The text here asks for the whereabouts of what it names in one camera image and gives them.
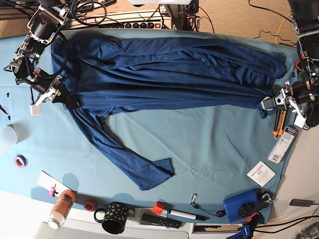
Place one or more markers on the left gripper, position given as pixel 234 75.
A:
pixel 282 100

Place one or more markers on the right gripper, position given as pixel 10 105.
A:
pixel 62 95

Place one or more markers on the dark blue t-shirt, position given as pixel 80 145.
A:
pixel 112 76

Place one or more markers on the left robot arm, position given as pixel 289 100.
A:
pixel 305 20

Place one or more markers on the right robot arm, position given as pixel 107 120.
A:
pixel 44 27

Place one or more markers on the orange black utility knife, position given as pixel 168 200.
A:
pixel 279 123

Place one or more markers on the black computer mouse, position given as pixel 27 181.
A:
pixel 312 115

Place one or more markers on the orange black clamp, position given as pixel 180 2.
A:
pixel 298 66

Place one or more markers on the clear blister pack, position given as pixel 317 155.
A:
pixel 283 143

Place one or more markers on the translucent plastic cup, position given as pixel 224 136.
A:
pixel 8 138

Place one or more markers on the purple tape roll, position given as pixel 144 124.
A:
pixel 20 161

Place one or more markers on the white paper card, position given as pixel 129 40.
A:
pixel 261 174

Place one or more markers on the white paper sheet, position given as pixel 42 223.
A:
pixel 46 181

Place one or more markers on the light blue table cloth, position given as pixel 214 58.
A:
pixel 211 149

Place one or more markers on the white power strip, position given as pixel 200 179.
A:
pixel 146 19

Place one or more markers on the pink small toy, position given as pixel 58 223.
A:
pixel 53 191

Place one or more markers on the metal carabiner keyring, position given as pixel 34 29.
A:
pixel 268 198

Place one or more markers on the black adapter block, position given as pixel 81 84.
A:
pixel 301 203

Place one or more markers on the red tape roll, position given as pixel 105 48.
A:
pixel 89 205

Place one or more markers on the orange supplement bottle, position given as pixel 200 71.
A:
pixel 61 209

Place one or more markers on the blue box with knob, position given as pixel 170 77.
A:
pixel 241 205

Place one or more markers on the black mug gold dots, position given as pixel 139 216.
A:
pixel 114 219

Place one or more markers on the blue orange bottom clamp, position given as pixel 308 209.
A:
pixel 247 230

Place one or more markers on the orange red cube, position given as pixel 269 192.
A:
pixel 158 208

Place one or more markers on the black remote control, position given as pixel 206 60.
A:
pixel 166 222

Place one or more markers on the white marker pen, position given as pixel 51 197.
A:
pixel 187 215

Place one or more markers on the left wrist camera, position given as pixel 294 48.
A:
pixel 299 121

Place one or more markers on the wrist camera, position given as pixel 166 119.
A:
pixel 35 110
pixel 299 121

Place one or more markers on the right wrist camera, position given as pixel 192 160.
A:
pixel 35 110

